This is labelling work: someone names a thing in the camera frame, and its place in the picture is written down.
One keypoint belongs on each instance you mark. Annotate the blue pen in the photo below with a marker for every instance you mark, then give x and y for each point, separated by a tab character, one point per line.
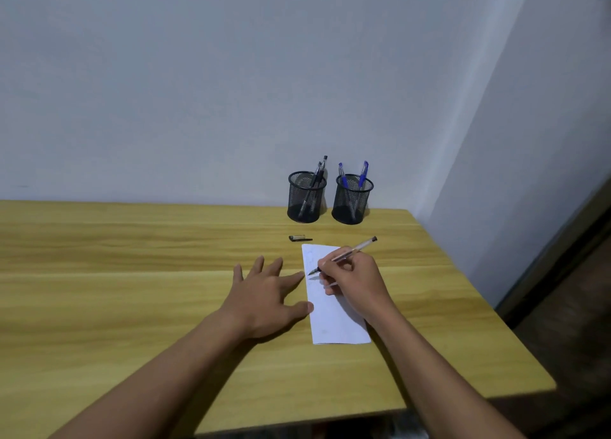
342	178
363	174

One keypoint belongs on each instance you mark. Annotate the black pen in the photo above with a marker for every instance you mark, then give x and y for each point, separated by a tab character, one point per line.
360	246
315	178
322	166

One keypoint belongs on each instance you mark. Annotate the person's left hand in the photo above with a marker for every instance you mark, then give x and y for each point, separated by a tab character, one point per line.
260	307

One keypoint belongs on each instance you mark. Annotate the person's left forearm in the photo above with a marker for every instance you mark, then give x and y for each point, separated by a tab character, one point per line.
157	386

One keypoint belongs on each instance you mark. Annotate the black mesh pen cup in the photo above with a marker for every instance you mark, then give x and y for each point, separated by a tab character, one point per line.
363	207
298	212

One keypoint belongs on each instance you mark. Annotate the black pen cap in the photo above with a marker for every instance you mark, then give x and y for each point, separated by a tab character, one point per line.
297	238

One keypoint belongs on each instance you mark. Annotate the person's right hand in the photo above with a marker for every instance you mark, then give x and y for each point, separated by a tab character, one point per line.
360	286

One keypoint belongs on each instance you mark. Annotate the white paper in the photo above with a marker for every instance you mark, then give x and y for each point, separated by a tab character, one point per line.
334	324

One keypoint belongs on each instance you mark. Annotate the person's right forearm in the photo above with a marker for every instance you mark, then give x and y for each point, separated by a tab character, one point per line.
439	386

